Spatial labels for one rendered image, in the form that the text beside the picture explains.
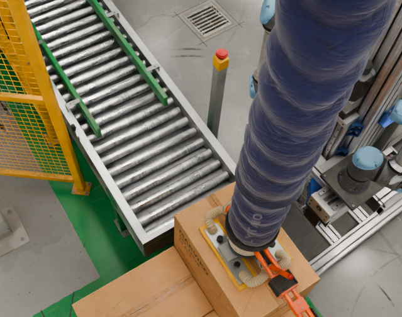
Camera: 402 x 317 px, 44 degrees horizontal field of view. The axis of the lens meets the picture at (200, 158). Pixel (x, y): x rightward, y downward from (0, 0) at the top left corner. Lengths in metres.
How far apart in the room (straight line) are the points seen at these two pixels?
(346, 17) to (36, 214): 2.81
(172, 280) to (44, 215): 1.18
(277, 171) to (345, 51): 0.51
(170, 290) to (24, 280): 1.08
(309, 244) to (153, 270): 1.04
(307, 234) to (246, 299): 1.07
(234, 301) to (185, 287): 0.48
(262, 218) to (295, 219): 1.45
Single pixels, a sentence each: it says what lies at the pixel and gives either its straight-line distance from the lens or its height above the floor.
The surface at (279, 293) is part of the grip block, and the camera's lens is 2.08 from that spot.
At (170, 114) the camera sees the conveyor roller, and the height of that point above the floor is 0.55.
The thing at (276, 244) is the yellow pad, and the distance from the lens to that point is 2.29.
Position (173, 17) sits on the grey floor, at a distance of 4.44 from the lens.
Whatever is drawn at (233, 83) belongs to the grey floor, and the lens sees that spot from 3.98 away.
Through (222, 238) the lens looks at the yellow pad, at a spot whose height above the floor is 1.00.
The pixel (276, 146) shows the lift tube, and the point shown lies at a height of 1.96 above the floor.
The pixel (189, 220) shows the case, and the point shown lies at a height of 0.94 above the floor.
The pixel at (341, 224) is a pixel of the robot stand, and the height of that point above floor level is 0.21.
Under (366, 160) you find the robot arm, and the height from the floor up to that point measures 1.26.
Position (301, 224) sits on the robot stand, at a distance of 3.20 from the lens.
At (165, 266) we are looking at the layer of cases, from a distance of 2.66.
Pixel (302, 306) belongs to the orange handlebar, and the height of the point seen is 1.09.
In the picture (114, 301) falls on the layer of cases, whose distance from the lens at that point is 2.62.
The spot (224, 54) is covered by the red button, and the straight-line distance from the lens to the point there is 2.76.
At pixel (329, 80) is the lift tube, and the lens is 1.12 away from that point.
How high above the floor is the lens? 3.07
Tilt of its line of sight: 60 degrees down
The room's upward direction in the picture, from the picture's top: 5 degrees clockwise
